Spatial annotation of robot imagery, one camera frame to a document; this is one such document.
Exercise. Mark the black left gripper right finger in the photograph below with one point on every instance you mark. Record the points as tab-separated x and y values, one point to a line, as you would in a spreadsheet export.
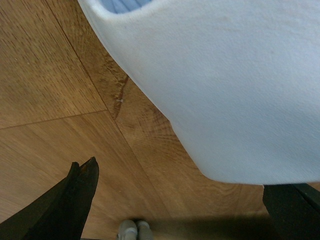
294	210

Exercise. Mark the white foam slipper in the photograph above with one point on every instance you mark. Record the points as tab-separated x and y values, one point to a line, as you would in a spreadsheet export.
238	80

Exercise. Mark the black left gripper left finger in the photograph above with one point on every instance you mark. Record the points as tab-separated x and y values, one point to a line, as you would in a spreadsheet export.
61	212

